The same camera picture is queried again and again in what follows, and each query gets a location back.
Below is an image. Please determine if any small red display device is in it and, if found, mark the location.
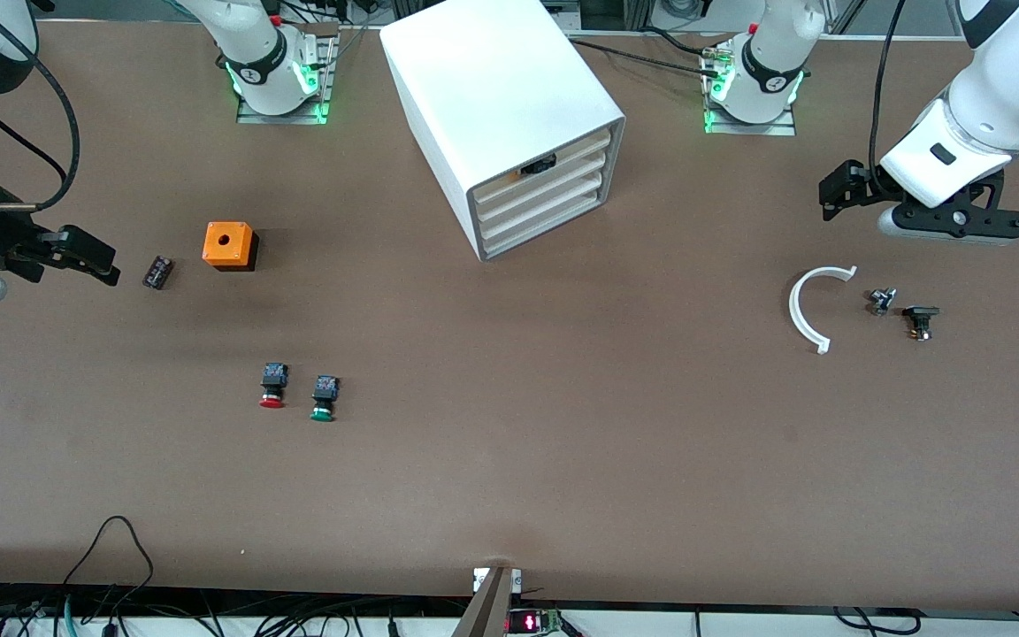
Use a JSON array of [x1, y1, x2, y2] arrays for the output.
[[506, 608, 564, 637]]

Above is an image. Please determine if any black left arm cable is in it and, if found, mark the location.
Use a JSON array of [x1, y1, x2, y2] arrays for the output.
[[867, 0, 910, 178]]

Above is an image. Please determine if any red mushroom push button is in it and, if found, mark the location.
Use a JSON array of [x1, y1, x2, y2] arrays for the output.
[[258, 361, 290, 411]]

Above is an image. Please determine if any black looped table cable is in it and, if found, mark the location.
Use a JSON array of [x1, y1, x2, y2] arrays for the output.
[[61, 515, 156, 592]]

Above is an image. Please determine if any orange push button box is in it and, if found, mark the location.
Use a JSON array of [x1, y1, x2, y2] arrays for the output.
[[202, 221, 260, 272]]

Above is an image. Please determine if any grey metal camera post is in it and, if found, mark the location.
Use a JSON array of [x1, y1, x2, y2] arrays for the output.
[[451, 566, 524, 637]]

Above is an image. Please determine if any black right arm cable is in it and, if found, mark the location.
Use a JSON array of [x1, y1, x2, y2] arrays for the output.
[[0, 0, 83, 213]]

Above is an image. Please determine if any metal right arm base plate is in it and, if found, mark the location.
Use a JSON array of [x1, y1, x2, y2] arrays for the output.
[[235, 34, 339, 127]]

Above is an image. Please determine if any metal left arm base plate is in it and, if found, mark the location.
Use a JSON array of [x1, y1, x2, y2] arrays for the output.
[[701, 35, 799, 137]]

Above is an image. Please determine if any green mushroom push button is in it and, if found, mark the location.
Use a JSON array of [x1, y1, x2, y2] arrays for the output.
[[310, 375, 341, 423]]

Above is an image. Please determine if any small black brass part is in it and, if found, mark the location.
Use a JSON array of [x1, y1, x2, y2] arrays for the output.
[[902, 304, 942, 342]]

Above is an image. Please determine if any white curved plastic piece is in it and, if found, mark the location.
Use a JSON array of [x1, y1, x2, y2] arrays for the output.
[[788, 265, 859, 356]]

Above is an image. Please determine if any black cable to arm base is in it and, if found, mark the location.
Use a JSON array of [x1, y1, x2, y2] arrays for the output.
[[566, 25, 733, 82]]

